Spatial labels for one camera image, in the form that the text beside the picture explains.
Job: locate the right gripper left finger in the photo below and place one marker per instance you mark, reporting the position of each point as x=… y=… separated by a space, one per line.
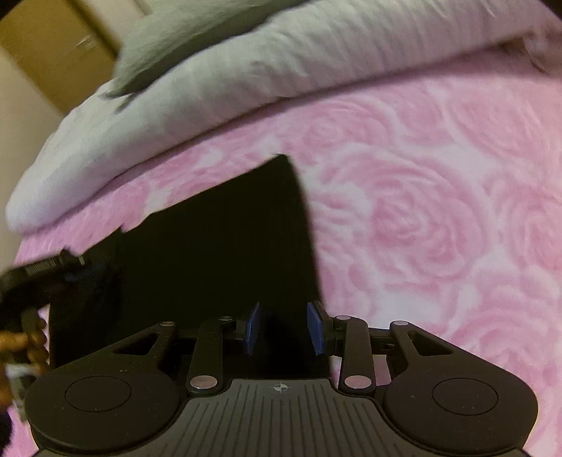
x=217 y=328

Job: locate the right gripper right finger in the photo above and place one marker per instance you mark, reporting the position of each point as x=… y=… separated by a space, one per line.
x=334 y=335

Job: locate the black garment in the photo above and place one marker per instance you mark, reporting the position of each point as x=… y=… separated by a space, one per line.
x=239 y=247

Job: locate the person's left hand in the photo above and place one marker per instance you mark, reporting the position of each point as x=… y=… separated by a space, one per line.
x=32 y=345

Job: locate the pink rose bed blanket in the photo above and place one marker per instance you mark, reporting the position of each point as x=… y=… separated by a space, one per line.
x=435 y=198

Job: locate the wooden door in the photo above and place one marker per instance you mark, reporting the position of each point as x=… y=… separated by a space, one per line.
x=67 y=48

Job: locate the lilac folded quilt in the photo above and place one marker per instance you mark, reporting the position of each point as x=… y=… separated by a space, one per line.
x=316 y=46

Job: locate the grey pillow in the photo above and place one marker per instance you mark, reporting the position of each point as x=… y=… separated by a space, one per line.
x=176 y=30

